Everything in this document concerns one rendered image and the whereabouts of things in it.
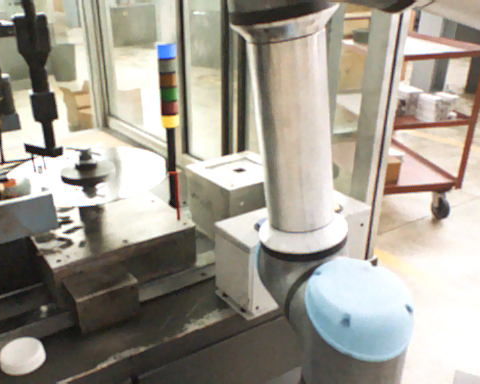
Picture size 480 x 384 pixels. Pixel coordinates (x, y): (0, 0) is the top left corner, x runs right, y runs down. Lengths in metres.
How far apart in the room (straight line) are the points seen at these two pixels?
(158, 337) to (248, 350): 0.23
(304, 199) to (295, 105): 0.12
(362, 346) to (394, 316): 0.05
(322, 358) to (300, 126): 0.27
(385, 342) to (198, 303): 0.45
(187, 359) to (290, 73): 0.56
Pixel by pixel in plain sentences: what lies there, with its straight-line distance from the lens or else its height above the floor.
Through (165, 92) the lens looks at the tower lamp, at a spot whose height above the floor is 1.05.
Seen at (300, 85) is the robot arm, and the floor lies 1.19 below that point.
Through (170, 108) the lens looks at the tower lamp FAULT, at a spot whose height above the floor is 1.02.
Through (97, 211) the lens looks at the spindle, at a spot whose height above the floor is 0.87.
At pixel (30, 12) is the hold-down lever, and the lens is 0.91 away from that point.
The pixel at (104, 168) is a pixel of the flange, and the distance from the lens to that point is 1.04.
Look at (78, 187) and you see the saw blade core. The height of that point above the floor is 0.95.
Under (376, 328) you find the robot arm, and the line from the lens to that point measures 0.59.
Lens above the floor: 1.31
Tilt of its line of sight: 28 degrees down
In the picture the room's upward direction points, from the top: 3 degrees counter-clockwise
